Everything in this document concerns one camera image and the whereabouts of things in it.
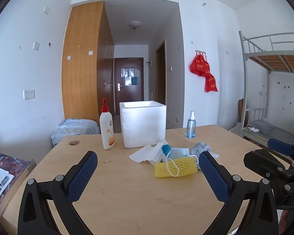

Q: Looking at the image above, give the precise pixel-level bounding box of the wooden wardrobe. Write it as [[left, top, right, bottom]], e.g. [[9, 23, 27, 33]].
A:
[[61, 1, 115, 129]]

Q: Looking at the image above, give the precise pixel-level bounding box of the yellow foam net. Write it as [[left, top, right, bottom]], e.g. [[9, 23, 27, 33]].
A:
[[154, 157, 199, 178]]

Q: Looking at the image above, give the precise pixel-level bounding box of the white foam box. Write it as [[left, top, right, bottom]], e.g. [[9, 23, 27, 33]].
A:
[[119, 100, 167, 149]]

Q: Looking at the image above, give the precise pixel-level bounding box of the grey pillow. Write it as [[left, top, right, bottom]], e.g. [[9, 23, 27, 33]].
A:
[[251, 120, 275, 134]]

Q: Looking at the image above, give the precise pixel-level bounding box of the clear plastic packet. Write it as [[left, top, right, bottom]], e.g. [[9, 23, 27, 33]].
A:
[[147, 141, 173, 164]]

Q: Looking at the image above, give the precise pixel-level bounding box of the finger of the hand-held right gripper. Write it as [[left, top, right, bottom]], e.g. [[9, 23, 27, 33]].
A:
[[243, 149, 294, 180], [268, 138, 294, 156]]

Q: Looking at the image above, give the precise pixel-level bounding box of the grey metal bunk bed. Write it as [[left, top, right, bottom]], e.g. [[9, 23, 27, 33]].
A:
[[239, 31, 294, 147]]

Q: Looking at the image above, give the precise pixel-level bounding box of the light blue face mask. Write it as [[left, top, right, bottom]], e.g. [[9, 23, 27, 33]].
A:
[[165, 148, 199, 177]]

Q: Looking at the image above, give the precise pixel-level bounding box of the shiny paper door notice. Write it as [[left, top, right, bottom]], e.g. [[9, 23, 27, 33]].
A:
[[121, 68, 140, 78]]

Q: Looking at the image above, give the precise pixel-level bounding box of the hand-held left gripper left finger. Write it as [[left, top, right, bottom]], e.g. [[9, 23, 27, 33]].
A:
[[18, 150, 98, 235]]

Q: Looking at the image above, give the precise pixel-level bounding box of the light blue bedding bundle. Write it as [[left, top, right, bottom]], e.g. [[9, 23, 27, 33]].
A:
[[51, 118, 100, 147]]

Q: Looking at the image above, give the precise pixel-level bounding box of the clear blue spray bottle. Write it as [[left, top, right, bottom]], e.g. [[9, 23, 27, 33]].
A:
[[185, 111, 197, 138]]

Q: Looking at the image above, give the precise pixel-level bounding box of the wooden board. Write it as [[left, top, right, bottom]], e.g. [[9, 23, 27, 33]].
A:
[[238, 99, 248, 123]]

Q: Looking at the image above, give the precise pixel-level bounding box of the dark brown entrance door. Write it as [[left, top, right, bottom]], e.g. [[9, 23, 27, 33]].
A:
[[114, 58, 144, 117]]

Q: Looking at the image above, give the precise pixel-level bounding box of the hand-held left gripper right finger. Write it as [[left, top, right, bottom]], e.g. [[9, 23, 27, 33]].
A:
[[198, 151, 280, 235]]

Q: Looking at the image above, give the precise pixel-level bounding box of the white lotion bottle red cap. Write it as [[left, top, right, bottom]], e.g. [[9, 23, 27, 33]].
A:
[[99, 98, 115, 150]]

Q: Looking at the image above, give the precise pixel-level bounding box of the white tissue stack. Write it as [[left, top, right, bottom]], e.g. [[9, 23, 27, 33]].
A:
[[129, 144, 158, 164]]

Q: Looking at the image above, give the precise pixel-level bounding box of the printed blanket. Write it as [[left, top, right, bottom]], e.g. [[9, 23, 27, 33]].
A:
[[0, 150, 31, 189]]

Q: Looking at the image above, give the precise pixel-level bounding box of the brown side door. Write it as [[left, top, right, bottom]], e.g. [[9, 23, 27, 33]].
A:
[[155, 40, 167, 106]]

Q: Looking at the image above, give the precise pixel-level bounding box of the printed paper magazine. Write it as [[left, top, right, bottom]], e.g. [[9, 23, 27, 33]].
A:
[[0, 163, 15, 208]]

